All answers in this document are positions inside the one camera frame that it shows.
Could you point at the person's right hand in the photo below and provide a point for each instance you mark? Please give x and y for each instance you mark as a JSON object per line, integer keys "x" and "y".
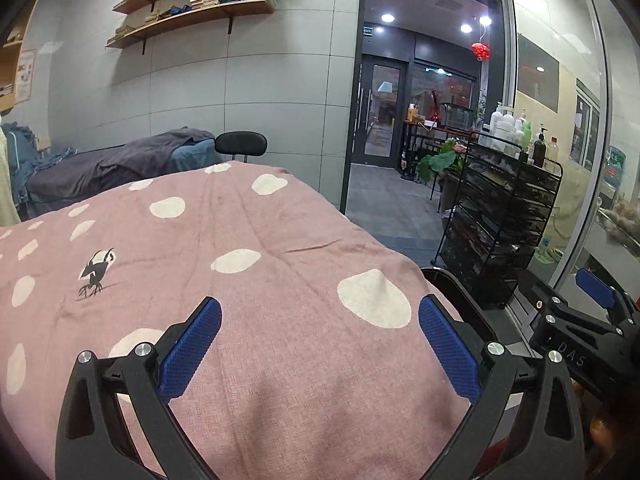
{"x": 592, "y": 425}

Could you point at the glass double door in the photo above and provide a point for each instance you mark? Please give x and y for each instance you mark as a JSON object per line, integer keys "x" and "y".
{"x": 382, "y": 110}

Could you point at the white pump bottle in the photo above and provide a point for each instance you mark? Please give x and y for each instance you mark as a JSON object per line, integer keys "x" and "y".
{"x": 521, "y": 122}

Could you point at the black trash bin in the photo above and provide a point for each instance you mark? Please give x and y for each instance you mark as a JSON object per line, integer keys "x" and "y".
{"x": 450, "y": 285}

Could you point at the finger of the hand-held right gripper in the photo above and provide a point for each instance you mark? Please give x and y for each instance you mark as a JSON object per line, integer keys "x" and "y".
{"x": 537, "y": 292}
{"x": 595, "y": 287}

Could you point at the green bowl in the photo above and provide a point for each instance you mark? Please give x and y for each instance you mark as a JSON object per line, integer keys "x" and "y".
{"x": 547, "y": 256}

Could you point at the green bottle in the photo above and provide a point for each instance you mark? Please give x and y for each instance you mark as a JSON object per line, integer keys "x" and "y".
{"x": 527, "y": 137}

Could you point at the light blue lamp shade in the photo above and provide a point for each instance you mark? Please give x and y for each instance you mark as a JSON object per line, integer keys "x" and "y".
{"x": 385, "y": 87}

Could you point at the red vase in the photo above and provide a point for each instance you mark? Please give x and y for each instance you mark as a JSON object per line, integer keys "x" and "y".
{"x": 436, "y": 107}

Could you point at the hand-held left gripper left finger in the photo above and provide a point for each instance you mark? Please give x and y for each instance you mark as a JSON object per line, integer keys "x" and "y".
{"x": 192, "y": 345}

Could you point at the glass tank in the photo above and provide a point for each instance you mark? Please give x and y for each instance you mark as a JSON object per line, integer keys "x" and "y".
{"x": 459, "y": 116}

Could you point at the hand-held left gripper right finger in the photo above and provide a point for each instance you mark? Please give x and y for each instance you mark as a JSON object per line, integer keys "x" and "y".
{"x": 450, "y": 350}

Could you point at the blue cloth pile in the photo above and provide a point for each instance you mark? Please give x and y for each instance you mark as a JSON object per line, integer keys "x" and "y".
{"x": 30, "y": 160}

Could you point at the orange bottle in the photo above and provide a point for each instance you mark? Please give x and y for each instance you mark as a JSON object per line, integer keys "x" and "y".
{"x": 411, "y": 113}

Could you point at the black round chair back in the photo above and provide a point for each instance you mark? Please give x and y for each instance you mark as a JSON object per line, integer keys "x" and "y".
{"x": 240, "y": 142}

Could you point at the red hanging ornament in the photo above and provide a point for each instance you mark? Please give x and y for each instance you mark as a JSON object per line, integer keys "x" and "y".
{"x": 481, "y": 51}

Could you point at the clear bottle red cap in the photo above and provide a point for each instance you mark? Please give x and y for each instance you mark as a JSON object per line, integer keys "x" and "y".
{"x": 552, "y": 149}

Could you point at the dark brown pump bottle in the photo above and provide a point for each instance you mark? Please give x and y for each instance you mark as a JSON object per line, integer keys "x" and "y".
{"x": 539, "y": 150}

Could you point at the black hallway table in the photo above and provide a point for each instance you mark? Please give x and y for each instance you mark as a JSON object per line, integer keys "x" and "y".
{"x": 420, "y": 132}

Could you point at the group of bottles on cart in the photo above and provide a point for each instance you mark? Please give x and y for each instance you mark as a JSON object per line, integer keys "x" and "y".
{"x": 501, "y": 130}

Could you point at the wall poster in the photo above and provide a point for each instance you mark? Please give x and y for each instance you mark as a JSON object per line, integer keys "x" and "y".
{"x": 25, "y": 75}

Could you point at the pink dotted blanket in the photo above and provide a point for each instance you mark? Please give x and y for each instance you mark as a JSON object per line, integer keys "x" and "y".
{"x": 300, "y": 210}

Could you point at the potted green plant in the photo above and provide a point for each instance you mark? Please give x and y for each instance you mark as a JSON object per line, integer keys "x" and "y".
{"x": 437, "y": 162}

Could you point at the wooden cabinet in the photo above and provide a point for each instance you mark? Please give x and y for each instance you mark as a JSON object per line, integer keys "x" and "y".
{"x": 12, "y": 60}

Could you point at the grey furry cloth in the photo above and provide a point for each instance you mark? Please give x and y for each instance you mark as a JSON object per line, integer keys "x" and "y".
{"x": 620, "y": 220}

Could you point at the cream cloth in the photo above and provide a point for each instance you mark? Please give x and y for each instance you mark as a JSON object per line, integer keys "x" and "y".
{"x": 7, "y": 185}

